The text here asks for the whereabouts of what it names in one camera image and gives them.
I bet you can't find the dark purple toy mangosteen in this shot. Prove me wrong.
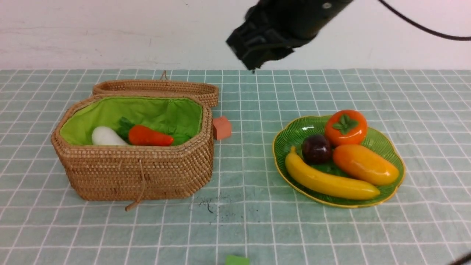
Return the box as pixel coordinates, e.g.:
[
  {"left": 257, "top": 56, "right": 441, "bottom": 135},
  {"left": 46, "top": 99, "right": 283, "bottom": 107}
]
[{"left": 301, "top": 134, "right": 332, "bottom": 165}]

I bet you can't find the orange toy carrot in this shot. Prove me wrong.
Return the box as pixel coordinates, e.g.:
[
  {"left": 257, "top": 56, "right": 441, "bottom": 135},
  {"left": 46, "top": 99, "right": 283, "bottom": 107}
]
[{"left": 117, "top": 117, "right": 174, "bottom": 146}]

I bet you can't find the orange toy persimmon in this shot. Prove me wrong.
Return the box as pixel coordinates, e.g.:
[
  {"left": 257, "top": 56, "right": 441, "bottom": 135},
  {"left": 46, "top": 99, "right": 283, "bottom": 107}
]
[{"left": 324, "top": 109, "right": 368, "bottom": 146}]

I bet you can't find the yellow toy banana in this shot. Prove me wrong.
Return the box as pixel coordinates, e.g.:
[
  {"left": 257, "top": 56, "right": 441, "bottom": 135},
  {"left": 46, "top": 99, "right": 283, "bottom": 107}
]
[{"left": 285, "top": 146, "right": 380, "bottom": 200}]

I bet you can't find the orange yellow toy mango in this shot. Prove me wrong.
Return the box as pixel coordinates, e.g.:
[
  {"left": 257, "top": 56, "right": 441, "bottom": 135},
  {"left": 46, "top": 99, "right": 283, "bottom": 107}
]
[{"left": 332, "top": 144, "right": 399, "bottom": 186}]

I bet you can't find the white toy radish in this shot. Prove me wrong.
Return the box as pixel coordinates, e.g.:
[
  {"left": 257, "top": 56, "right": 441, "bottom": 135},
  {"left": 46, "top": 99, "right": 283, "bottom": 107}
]
[{"left": 92, "top": 126, "right": 128, "bottom": 146}]

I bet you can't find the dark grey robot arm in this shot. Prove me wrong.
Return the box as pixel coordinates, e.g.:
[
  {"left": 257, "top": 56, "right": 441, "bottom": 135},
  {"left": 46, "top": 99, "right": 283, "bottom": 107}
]
[{"left": 449, "top": 252, "right": 471, "bottom": 265}]

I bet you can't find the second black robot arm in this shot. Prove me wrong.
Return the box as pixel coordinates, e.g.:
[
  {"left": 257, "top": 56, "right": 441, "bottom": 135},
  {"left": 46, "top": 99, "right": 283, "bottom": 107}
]
[{"left": 226, "top": 0, "right": 351, "bottom": 71}]

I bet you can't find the small orange block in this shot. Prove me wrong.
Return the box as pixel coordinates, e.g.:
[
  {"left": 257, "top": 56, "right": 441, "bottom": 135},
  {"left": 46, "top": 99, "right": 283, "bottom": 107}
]
[{"left": 212, "top": 116, "right": 232, "bottom": 141}]

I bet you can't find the green leaf-shaped plate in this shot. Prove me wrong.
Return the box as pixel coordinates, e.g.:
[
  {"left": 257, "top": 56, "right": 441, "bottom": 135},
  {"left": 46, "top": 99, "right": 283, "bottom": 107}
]
[{"left": 272, "top": 115, "right": 407, "bottom": 209}]

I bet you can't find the green checkered tablecloth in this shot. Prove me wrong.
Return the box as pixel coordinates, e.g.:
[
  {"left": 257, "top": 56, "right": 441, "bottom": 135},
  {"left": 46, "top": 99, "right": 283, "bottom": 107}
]
[{"left": 0, "top": 69, "right": 471, "bottom": 265}]

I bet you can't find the woven wicker basket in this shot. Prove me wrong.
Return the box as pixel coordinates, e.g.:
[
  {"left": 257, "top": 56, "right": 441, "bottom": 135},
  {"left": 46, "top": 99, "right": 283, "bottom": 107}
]
[{"left": 51, "top": 92, "right": 214, "bottom": 211}]

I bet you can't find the small green block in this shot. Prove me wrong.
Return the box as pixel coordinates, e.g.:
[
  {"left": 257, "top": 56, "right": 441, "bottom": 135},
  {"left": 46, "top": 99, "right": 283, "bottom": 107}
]
[{"left": 225, "top": 255, "right": 250, "bottom": 265}]

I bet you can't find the black camera cable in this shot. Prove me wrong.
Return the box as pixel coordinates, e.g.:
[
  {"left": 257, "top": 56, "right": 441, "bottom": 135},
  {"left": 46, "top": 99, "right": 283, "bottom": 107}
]
[{"left": 377, "top": 0, "right": 471, "bottom": 41}]

